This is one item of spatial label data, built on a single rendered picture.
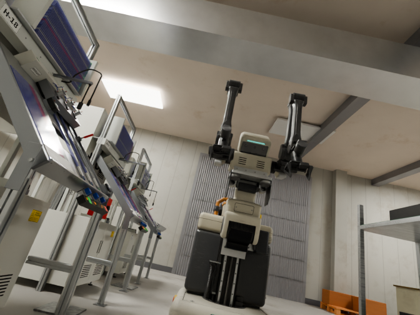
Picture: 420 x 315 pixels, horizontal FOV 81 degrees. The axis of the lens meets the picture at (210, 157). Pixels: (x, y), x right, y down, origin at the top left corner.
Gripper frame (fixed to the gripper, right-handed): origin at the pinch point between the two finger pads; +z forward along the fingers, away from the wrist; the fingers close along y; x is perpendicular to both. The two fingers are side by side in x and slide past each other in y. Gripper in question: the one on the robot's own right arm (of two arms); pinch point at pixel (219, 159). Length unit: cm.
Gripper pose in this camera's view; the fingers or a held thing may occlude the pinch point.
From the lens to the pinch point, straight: 131.3
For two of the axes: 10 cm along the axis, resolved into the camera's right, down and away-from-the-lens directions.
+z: -1.7, 6.0, -7.8
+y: 9.8, 1.4, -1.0
